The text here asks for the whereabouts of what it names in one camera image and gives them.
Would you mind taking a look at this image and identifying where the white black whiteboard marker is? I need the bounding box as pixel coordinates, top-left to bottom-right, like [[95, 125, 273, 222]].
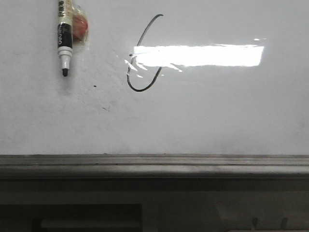
[[57, 0, 73, 77]]

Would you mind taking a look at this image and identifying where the red magnet taped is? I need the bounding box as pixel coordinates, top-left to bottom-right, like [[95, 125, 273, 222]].
[[72, 4, 89, 50]]

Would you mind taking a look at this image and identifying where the white whiteboard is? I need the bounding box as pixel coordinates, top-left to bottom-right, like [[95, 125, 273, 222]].
[[0, 0, 309, 155]]

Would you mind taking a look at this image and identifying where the grey aluminium whiteboard tray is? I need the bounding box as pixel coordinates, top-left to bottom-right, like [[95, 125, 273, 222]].
[[0, 154, 309, 179]]

